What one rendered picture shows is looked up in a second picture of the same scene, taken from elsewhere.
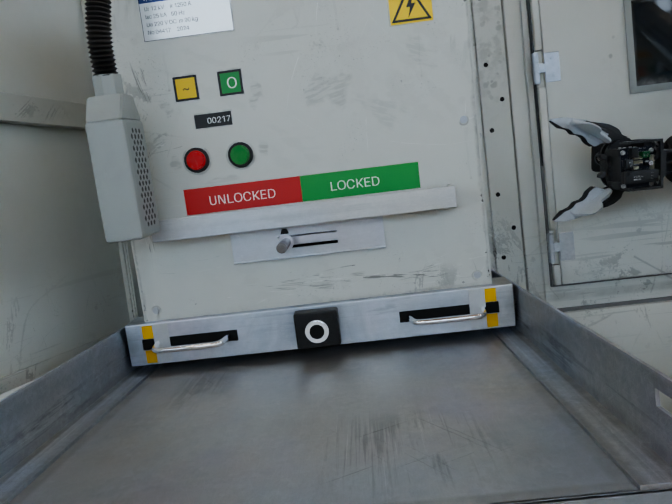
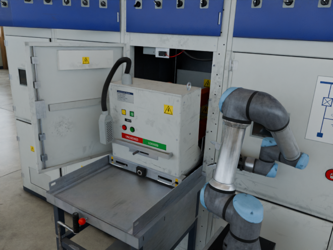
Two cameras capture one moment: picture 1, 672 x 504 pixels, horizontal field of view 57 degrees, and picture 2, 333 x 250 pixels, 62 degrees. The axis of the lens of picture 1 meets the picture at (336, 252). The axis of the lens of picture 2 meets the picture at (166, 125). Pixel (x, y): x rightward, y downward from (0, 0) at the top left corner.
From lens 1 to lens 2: 1.08 m
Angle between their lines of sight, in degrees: 31
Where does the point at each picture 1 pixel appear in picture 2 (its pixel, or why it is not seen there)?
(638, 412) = (142, 221)
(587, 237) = not seen: hidden behind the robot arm
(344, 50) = (154, 115)
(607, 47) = not seen: hidden behind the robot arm
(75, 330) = (106, 147)
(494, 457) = (122, 217)
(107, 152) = (101, 127)
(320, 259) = (144, 156)
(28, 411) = (76, 173)
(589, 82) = not seen: hidden behind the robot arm
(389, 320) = (155, 175)
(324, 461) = (104, 205)
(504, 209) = (210, 153)
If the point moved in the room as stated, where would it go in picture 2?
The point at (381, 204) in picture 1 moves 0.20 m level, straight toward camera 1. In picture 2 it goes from (153, 153) to (129, 165)
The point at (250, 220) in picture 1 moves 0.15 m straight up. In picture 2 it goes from (129, 145) to (129, 120)
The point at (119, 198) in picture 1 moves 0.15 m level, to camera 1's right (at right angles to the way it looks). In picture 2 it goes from (102, 136) to (123, 141)
